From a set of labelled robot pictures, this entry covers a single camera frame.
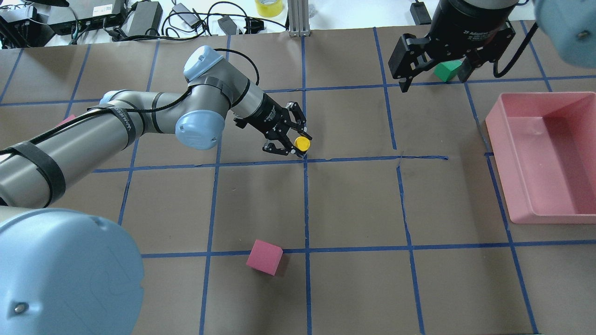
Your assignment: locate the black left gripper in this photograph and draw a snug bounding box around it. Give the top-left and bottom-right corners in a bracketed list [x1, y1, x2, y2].
[233, 93, 312, 158]

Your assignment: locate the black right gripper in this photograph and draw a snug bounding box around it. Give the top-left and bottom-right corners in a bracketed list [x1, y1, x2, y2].
[388, 0, 517, 93]

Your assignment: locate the yellow push button switch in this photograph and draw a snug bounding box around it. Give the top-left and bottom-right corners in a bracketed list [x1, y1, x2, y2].
[293, 136, 311, 153]

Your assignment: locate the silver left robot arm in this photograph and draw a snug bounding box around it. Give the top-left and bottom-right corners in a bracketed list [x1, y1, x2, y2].
[0, 45, 312, 335]

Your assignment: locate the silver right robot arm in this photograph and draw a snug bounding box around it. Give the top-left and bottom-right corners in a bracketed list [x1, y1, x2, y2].
[388, 0, 596, 93]

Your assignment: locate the green cube near tray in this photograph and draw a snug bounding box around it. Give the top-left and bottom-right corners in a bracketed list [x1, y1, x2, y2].
[433, 60, 463, 82]

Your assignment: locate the black power adapter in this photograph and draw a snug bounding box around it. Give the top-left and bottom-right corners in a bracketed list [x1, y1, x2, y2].
[409, 0, 432, 26]

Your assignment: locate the yellow tape roll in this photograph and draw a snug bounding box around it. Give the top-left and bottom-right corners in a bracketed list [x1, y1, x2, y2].
[254, 0, 284, 18]

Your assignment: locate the pink cube centre front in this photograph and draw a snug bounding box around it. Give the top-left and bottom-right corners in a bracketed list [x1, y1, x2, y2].
[245, 239, 283, 276]

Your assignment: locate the pink cube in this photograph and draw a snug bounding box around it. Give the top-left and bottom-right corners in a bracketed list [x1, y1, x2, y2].
[57, 114, 76, 127]
[245, 239, 283, 276]

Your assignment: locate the pink plastic tray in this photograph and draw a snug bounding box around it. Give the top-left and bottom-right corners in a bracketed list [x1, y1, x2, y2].
[486, 92, 596, 224]

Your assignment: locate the pink cube far left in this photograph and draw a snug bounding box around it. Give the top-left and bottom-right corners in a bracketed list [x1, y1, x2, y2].
[57, 114, 76, 127]

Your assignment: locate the aluminium frame post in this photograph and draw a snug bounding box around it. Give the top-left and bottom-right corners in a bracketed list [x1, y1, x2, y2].
[287, 0, 311, 37]

